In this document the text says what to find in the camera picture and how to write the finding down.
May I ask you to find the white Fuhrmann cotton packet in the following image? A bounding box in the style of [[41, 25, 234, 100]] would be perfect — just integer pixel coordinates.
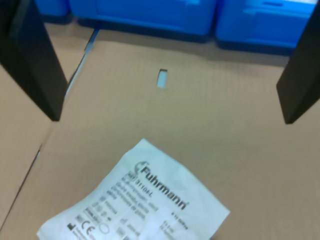
[[39, 138, 231, 240]]

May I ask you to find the blue plastic bin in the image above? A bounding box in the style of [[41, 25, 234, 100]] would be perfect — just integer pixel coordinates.
[[214, 0, 316, 55], [33, 0, 72, 16], [68, 0, 217, 38]]

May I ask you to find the brown cardboard sheet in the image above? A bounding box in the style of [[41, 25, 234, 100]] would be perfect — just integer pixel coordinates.
[[0, 24, 320, 240], [0, 19, 97, 226]]

